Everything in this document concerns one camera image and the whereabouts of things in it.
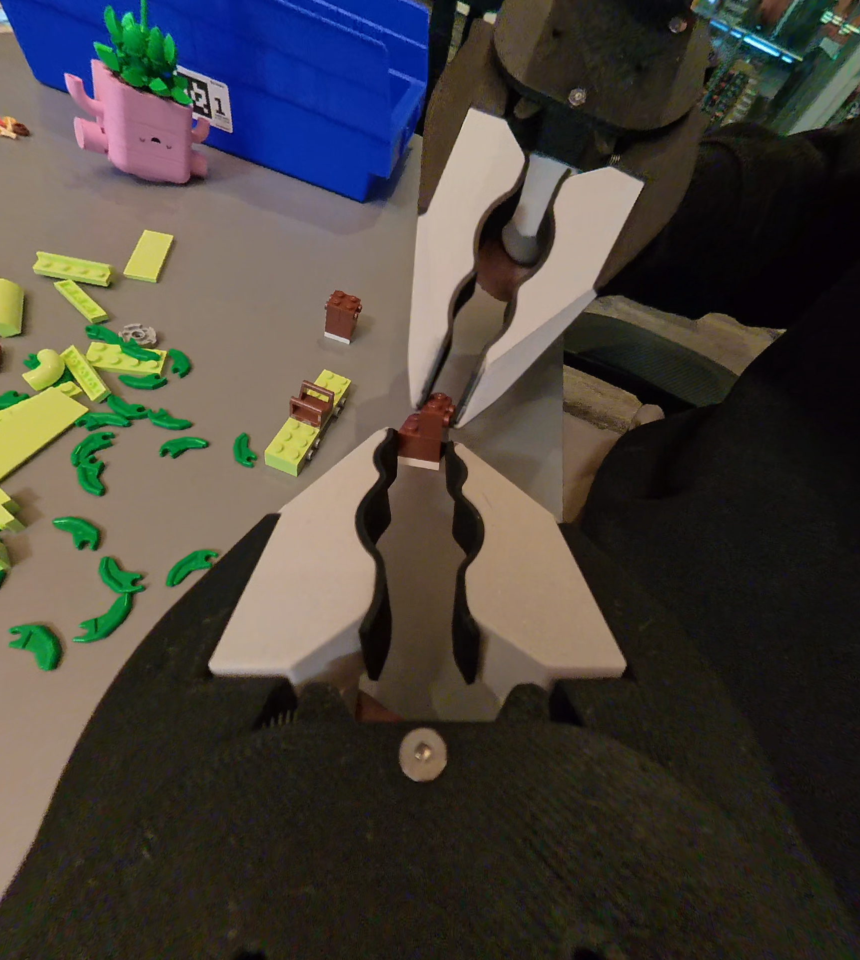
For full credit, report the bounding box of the black office chair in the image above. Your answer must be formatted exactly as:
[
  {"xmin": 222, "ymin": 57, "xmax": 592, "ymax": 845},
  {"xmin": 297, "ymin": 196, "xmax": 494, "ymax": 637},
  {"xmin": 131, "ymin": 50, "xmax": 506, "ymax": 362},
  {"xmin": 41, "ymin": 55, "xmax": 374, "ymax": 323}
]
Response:
[{"xmin": 565, "ymin": 296, "xmax": 776, "ymax": 410}]

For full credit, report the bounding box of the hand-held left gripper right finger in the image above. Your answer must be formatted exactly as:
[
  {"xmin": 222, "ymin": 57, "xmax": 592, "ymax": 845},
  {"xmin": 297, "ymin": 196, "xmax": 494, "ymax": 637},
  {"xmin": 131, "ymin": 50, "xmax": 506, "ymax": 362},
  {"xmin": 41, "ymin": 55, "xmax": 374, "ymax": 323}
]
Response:
[{"xmin": 443, "ymin": 441, "xmax": 628, "ymax": 721}]

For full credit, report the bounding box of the person's right forearm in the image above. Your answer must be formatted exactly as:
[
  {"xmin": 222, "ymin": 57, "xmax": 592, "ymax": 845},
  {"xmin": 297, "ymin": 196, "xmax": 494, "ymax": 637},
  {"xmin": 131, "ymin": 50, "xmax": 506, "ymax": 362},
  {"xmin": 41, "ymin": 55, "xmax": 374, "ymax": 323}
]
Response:
[{"xmin": 602, "ymin": 120, "xmax": 860, "ymax": 331}]

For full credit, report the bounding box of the pink toy planter figure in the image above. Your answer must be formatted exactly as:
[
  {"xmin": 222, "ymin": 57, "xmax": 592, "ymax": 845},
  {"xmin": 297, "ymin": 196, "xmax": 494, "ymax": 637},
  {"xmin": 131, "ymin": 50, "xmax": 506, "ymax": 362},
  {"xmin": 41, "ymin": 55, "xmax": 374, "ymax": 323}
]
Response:
[{"xmin": 64, "ymin": 0, "xmax": 211, "ymax": 186}]

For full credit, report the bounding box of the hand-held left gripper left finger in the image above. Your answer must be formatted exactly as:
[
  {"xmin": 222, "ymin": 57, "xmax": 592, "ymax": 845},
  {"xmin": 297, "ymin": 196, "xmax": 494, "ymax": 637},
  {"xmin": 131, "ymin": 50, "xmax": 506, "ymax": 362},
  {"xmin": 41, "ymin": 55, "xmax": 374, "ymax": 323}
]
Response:
[{"xmin": 207, "ymin": 429, "xmax": 399, "ymax": 720}]

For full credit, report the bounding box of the yellow and brown lego assembly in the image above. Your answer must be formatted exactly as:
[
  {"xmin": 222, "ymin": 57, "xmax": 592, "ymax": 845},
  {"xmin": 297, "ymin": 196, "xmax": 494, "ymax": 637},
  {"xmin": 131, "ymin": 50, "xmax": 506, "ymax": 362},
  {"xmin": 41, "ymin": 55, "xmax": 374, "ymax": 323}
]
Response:
[{"xmin": 263, "ymin": 369, "xmax": 352, "ymax": 479}]

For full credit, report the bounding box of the pile of toy bricks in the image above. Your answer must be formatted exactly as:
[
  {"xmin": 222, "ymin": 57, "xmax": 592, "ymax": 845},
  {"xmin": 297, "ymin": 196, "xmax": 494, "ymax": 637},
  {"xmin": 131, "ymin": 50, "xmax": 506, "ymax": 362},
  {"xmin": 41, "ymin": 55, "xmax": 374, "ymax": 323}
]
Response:
[{"xmin": 0, "ymin": 228, "xmax": 257, "ymax": 672}]

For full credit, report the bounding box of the person's right hand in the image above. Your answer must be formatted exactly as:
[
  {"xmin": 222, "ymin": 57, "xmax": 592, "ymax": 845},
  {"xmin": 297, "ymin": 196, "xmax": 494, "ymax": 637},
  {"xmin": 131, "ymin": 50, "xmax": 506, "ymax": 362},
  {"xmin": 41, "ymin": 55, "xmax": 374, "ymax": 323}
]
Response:
[{"xmin": 475, "ymin": 241, "xmax": 532, "ymax": 303}]

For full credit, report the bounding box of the blue labelled plastic bin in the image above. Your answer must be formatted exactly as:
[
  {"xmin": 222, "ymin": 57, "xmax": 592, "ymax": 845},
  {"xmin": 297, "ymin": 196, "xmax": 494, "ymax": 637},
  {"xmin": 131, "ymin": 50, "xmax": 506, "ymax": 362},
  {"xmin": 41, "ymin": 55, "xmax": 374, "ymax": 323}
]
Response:
[{"xmin": 0, "ymin": 0, "xmax": 431, "ymax": 204}]

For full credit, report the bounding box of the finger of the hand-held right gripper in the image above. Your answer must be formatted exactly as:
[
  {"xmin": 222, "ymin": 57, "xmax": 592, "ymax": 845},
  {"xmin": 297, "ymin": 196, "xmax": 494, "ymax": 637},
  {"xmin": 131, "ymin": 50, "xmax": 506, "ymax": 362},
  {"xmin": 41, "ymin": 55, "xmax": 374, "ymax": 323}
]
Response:
[
  {"xmin": 454, "ymin": 166, "xmax": 644, "ymax": 429},
  {"xmin": 407, "ymin": 107, "xmax": 532, "ymax": 410}
]

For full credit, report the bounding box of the person's black clothing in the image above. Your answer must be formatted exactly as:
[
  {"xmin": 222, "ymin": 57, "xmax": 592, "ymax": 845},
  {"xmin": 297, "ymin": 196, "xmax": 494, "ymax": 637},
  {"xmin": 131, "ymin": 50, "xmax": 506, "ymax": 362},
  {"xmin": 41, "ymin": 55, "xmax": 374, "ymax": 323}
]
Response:
[{"xmin": 561, "ymin": 225, "xmax": 860, "ymax": 960}]

